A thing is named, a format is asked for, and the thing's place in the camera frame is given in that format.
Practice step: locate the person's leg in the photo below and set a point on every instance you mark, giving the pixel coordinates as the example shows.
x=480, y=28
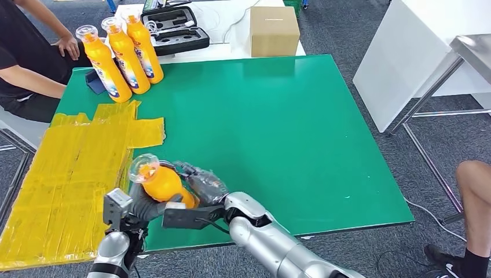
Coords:
x=475, y=199

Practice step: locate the black sock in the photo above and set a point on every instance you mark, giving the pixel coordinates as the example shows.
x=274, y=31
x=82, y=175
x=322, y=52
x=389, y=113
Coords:
x=475, y=265

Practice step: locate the steel table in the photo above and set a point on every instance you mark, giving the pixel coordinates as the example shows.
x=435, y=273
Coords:
x=473, y=48

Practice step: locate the black shoe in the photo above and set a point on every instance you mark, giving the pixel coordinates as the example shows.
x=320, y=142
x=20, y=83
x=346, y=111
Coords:
x=443, y=260

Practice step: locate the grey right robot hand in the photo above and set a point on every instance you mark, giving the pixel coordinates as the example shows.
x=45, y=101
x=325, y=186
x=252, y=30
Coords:
x=205, y=186

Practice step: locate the yellow tape patch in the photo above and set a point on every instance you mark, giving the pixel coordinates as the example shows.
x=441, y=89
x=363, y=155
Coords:
x=57, y=184

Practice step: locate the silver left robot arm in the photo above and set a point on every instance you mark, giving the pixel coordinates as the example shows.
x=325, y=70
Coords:
x=115, y=253

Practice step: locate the person's left hand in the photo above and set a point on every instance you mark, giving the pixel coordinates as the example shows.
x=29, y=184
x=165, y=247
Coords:
x=69, y=47

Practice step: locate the grey seat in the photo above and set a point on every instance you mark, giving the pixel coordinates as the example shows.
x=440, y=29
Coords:
x=21, y=130

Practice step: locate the grey metal frame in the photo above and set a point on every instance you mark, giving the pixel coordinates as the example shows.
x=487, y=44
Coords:
x=23, y=170

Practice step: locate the white cabinet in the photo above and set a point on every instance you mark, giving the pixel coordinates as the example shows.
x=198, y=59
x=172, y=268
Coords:
x=399, y=57

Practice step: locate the black foam-lined case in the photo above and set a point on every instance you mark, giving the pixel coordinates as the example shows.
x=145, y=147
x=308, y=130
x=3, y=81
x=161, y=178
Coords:
x=180, y=41

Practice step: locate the black right camera bracket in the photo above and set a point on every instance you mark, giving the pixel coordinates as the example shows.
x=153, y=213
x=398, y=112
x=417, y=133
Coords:
x=188, y=218

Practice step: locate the black left camera bracket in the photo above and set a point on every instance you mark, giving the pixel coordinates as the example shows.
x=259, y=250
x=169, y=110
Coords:
x=134, y=224

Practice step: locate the black camera bracket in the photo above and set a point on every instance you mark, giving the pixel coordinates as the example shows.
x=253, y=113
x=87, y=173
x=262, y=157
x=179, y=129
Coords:
x=134, y=224
x=188, y=218

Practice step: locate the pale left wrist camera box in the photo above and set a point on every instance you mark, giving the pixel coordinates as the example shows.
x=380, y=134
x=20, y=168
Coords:
x=115, y=205

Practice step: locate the green plastic crate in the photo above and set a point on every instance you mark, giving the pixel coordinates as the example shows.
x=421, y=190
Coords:
x=293, y=7

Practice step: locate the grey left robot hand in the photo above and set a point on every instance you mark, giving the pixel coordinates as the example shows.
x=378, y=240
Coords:
x=147, y=209

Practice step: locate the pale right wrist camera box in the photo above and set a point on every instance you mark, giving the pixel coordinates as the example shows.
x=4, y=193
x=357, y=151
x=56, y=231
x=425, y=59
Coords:
x=175, y=205

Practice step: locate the person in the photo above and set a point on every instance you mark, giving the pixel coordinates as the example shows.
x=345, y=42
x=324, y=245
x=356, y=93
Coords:
x=23, y=46

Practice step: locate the orange plastic bottle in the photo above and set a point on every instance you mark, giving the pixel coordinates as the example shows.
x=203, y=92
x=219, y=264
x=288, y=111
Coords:
x=107, y=73
x=165, y=184
x=128, y=65
x=147, y=55

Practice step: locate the white table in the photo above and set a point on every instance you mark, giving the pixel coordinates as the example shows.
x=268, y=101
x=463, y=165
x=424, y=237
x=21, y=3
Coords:
x=238, y=50

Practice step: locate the person's left forearm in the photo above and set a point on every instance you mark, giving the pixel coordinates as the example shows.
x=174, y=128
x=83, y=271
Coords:
x=46, y=19

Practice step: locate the brown cardboard box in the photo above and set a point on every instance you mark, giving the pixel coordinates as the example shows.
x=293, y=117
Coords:
x=274, y=34

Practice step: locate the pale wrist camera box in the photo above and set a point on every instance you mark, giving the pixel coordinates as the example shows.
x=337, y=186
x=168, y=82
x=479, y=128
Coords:
x=115, y=205
x=175, y=205

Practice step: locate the blue tablet cover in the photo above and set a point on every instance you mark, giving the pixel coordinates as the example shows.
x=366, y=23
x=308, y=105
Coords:
x=94, y=82

